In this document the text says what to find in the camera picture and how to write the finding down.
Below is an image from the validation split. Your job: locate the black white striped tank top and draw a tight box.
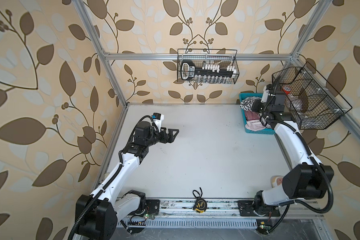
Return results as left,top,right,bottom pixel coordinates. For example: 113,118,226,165
240,97,261,111

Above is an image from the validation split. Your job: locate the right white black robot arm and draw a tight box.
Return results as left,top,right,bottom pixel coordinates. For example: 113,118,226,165
253,90,334,215

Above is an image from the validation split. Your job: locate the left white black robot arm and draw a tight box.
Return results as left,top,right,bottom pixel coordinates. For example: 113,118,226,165
68,116,179,240

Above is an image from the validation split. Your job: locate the red white striped tank top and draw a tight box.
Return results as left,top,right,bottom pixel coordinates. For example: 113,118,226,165
245,111,261,121

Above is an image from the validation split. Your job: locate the pink white tank top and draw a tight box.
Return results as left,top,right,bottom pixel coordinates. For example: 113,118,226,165
245,120,270,132

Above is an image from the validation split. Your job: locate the red capped plastic bottle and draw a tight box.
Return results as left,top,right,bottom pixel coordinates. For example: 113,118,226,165
282,86,303,111

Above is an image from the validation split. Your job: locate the teal plastic basket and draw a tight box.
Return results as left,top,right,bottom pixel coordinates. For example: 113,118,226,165
239,93,275,135

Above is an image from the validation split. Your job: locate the yellow black tape measure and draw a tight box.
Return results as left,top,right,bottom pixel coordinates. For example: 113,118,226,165
193,188,208,213

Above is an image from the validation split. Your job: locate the black white tool set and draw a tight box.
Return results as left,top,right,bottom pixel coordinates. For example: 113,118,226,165
179,60,239,81

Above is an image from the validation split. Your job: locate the right circuit board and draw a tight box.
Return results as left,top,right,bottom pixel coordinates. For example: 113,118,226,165
256,220,273,235

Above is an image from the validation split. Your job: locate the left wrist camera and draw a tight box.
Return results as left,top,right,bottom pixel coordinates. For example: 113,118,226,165
152,113,164,132

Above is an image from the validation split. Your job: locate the right black wire basket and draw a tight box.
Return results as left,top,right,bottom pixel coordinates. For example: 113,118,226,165
272,62,352,130

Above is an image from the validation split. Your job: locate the black wire basket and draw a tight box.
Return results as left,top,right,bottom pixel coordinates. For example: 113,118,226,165
272,62,352,130
177,48,240,85

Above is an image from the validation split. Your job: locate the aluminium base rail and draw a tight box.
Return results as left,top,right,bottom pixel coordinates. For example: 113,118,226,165
74,197,325,219

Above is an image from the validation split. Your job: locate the back black wire basket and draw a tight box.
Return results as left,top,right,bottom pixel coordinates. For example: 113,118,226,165
177,48,240,85

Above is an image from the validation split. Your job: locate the aluminium frame back bar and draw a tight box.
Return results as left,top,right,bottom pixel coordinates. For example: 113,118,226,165
104,52,293,61

